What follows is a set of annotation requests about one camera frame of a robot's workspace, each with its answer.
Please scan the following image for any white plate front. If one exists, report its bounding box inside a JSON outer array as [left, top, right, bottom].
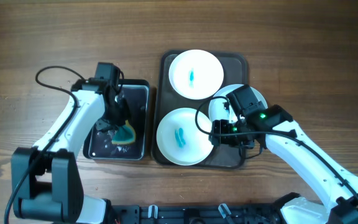
[[156, 108, 213, 166]]

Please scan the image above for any dark brown serving tray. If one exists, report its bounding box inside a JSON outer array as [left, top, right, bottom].
[[150, 50, 249, 170]]

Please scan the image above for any white plate blue stain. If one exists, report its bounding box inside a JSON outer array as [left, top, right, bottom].
[[168, 49, 224, 100]]

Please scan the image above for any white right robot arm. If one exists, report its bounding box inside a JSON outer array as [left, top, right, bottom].
[[211, 105, 358, 223]]

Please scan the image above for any black metal water tray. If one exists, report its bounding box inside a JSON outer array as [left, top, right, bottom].
[[83, 79, 150, 161]]

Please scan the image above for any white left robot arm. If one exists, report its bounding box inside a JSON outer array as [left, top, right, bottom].
[[4, 78, 129, 223]]

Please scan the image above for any green yellow sponge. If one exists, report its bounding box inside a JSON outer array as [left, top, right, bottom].
[[111, 120, 136, 145]]

